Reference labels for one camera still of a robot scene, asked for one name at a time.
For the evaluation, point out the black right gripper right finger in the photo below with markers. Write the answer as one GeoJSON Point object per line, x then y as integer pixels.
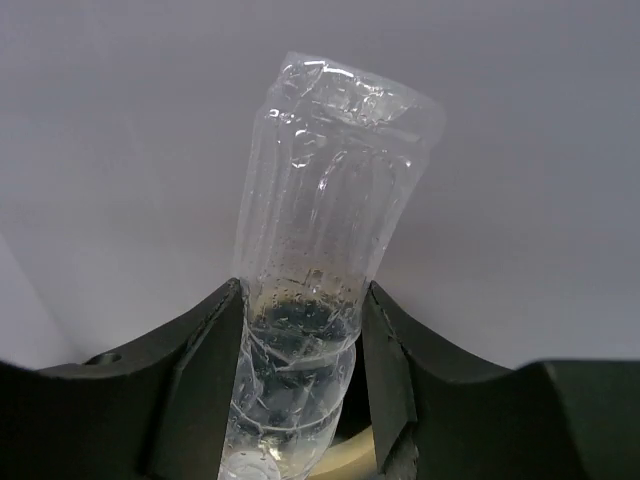
{"type": "Point", "coordinates": [441, 412]}

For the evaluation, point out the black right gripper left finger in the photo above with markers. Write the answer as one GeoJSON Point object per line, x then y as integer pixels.
{"type": "Point", "coordinates": [153, 408]}

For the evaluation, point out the dark blue gold-rimmed bin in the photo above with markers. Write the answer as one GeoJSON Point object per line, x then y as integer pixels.
{"type": "Point", "coordinates": [352, 459]}

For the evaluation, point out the clear unlabelled plastic bottle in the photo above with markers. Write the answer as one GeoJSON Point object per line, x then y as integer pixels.
{"type": "Point", "coordinates": [336, 153]}

